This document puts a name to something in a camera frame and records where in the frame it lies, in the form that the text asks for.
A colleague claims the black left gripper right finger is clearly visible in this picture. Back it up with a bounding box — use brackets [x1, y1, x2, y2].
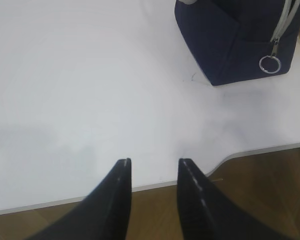
[177, 158, 298, 240]

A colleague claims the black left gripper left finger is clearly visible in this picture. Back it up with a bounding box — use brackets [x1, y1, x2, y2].
[30, 158, 132, 240]

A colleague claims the navy blue insulated lunch bag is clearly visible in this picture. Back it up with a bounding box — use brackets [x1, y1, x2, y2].
[174, 0, 300, 86]

